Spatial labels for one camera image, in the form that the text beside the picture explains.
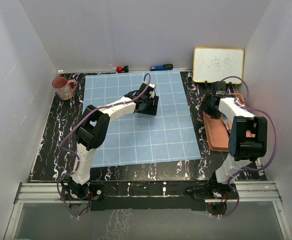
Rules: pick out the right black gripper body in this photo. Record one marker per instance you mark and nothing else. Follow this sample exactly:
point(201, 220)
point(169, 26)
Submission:
point(210, 111)

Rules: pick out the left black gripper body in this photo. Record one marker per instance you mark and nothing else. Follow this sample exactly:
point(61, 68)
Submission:
point(149, 108)

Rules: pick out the orange plastic tray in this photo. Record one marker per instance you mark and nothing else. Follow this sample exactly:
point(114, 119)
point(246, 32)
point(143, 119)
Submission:
point(216, 130)

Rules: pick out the blue checked tablecloth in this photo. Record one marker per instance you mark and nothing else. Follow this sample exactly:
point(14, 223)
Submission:
point(139, 138)

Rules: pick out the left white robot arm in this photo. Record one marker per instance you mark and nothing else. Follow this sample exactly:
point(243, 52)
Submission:
point(93, 129)

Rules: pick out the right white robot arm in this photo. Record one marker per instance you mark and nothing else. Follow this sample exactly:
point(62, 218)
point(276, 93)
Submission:
point(233, 129)

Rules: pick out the blue patterned knife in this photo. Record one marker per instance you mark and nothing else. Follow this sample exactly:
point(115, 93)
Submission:
point(225, 120)

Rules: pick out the small framed whiteboard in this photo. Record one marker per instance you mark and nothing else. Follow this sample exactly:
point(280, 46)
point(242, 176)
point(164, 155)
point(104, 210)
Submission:
point(211, 64)

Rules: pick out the red capped marker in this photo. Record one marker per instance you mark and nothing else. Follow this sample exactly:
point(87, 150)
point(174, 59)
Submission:
point(124, 69)

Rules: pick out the blue marker pen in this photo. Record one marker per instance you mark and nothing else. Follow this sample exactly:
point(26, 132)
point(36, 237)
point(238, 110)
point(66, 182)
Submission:
point(164, 67)

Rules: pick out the pink floral mug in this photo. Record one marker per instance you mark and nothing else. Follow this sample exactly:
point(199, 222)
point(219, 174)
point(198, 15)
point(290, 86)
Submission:
point(64, 88)

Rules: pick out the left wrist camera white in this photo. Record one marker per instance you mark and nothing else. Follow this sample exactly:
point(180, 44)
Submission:
point(151, 90)

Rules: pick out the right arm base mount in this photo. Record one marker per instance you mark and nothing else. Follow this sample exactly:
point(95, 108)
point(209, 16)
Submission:
point(210, 193)

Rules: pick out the aluminium frame rail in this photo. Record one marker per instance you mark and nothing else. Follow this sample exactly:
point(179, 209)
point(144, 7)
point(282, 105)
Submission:
point(249, 191)

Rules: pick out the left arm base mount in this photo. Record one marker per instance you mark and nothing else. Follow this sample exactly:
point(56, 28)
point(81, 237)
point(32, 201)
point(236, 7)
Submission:
point(75, 191)

